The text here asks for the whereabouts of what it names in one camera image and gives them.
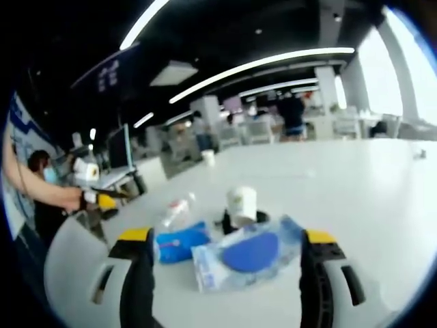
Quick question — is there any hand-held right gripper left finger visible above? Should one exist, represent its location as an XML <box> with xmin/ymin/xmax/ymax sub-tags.
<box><xmin>43</xmin><ymin>217</ymin><xmax>156</xmax><ymax>328</ymax></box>

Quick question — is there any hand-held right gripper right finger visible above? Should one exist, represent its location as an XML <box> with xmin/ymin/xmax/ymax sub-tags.
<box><xmin>299</xmin><ymin>228</ymin><xmax>407</xmax><ymax>328</ymax></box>

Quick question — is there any clear plastic bottle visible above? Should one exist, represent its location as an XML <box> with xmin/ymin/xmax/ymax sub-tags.
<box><xmin>159</xmin><ymin>199</ymin><xmax>193</xmax><ymax>234</ymax></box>

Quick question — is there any wet wipes pack blue lid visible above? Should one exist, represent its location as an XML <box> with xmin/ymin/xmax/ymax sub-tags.
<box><xmin>190</xmin><ymin>214</ymin><xmax>304</xmax><ymax>295</ymax></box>

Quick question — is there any blue tissue packet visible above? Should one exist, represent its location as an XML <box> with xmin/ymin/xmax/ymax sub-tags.
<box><xmin>152</xmin><ymin>221</ymin><xmax>212</xmax><ymax>266</ymax></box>

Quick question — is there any white paper cup green print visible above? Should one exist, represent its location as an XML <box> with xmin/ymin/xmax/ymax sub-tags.
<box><xmin>225</xmin><ymin>185</ymin><xmax>258</xmax><ymax>227</ymax></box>

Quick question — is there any white tabletop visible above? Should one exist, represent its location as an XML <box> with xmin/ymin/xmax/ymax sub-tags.
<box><xmin>44</xmin><ymin>138</ymin><xmax>435</xmax><ymax>328</ymax></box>

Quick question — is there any person's left hand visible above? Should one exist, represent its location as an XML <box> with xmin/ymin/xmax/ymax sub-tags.
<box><xmin>64</xmin><ymin>189</ymin><xmax>85</xmax><ymax>210</ymax></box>

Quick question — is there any white side desk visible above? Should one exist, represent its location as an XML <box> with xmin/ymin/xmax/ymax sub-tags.
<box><xmin>91</xmin><ymin>167</ymin><xmax>148</xmax><ymax>203</ymax></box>

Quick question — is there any black computer monitor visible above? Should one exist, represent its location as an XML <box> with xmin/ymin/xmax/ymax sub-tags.
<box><xmin>108</xmin><ymin>126</ymin><xmax>133</xmax><ymax>171</ymax></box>

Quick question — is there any hanging dark sign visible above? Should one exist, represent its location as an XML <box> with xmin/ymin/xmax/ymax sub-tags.
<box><xmin>70</xmin><ymin>42</ymin><xmax>141</xmax><ymax>94</ymax></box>

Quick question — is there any wide white pillar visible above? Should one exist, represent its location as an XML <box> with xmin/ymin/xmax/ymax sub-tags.
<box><xmin>190</xmin><ymin>96</ymin><xmax>223</xmax><ymax>153</ymax></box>

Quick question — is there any square ceiling vent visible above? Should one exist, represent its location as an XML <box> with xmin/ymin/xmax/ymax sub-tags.
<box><xmin>149</xmin><ymin>60</ymin><xmax>199</xmax><ymax>87</ymax></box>

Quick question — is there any white chair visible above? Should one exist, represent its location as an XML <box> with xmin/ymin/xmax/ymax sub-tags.
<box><xmin>332</xmin><ymin>115</ymin><xmax>362</xmax><ymax>140</ymax></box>
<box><xmin>244</xmin><ymin>120</ymin><xmax>275</xmax><ymax>145</ymax></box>

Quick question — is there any curved ceiling light strip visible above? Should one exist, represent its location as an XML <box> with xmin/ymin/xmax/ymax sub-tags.
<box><xmin>119</xmin><ymin>0</ymin><xmax>171</xmax><ymax>51</ymax></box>

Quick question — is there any white square pillar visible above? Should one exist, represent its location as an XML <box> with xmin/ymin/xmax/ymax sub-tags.
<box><xmin>314</xmin><ymin>66</ymin><xmax>343</xmax><ymax>140</ymax></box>

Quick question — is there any long ceiling light strip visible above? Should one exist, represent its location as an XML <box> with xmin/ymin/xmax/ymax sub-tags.
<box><xmin>168</xmin><ymin>46</ymin><xmax>356</xmax><ymax>105</ymax></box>

